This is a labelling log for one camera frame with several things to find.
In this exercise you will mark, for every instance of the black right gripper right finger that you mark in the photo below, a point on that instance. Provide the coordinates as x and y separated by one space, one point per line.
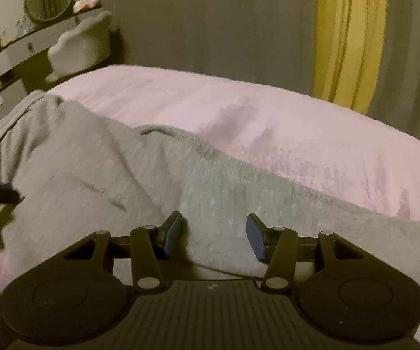
338 288

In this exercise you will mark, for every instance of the yellow curtain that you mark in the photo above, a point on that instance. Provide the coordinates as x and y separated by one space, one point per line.
349 47

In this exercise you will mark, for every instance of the white cloud-shaped chair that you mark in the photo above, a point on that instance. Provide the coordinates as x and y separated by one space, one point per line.
81 48

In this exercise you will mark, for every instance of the grey-green curtain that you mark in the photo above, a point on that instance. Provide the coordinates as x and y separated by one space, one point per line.
269 42

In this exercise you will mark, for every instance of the grey vanity desk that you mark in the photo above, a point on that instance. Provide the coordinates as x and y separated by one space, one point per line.
24 64

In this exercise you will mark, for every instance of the pink figurine on desk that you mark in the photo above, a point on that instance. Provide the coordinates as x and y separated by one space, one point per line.
82 5

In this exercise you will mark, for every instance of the grey sweatpants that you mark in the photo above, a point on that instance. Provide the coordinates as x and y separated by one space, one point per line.
79 172

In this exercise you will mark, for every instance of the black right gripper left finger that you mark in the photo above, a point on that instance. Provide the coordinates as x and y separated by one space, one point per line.
89 287

